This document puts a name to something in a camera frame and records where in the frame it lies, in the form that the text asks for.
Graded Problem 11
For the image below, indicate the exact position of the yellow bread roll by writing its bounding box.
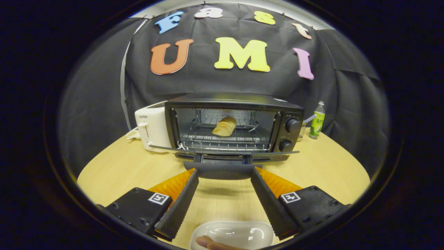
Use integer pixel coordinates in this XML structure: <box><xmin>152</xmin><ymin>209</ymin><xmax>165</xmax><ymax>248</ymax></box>
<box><xmin>212</xmin><ymin>116</ymin><xmax>237</xmax><ymax>137</ymax></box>

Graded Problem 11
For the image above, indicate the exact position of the black toaster oven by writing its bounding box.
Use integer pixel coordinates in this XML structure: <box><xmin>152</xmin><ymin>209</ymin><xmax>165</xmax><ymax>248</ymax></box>
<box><xmin>149</xmin><ymin>92</ymin><xmax>305</xmax><ymax>180</ymax></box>

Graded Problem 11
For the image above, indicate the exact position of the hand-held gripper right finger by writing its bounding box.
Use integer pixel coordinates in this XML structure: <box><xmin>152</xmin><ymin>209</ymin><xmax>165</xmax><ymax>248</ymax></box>
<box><xmin>250</xmin><ymin>167</ymin><xmax>351</xmax><ymax>240</ymax></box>

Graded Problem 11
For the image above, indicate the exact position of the white plate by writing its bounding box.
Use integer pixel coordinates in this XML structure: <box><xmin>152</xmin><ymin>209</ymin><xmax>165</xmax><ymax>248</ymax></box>
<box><xmin>189</xmin><ymin>221</ymin><xmax>275</xmax><ymax>250</ymax></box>

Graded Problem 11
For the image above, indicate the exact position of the green drink bottle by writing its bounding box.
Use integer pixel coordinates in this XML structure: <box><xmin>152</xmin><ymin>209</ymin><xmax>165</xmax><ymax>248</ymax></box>
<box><xmin>308</xmin><ymin>101</ymin><xmax>326</xmax><ymax>140</ymax></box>

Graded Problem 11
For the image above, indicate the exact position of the white pop-up toaster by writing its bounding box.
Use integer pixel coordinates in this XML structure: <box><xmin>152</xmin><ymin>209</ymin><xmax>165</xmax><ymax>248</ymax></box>
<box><xmin>135</xmin><ymin>101</ymin><xmax>173</xmax><ymax>153</ymax></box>

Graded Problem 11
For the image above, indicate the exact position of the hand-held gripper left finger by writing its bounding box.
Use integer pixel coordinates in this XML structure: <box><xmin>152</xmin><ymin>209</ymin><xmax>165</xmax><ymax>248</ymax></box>
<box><xmin>97</xmin><ymin>168</ymin><xmax>200</xmax><ymax>242</ymax></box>

